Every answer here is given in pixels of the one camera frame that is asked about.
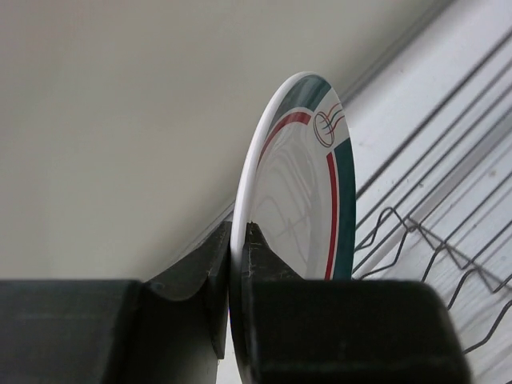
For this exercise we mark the green red rimmed plate front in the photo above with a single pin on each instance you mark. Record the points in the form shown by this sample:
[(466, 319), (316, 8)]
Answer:
[(298, 185)]

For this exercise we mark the metal wire dish rack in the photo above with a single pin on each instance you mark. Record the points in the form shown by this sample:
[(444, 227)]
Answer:
[(438, 209)]

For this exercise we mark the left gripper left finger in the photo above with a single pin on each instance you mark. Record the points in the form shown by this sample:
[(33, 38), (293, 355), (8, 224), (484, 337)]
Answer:
[(169, 329)]

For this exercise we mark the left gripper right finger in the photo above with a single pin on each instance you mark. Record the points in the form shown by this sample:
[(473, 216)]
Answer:
[(288, 329)]

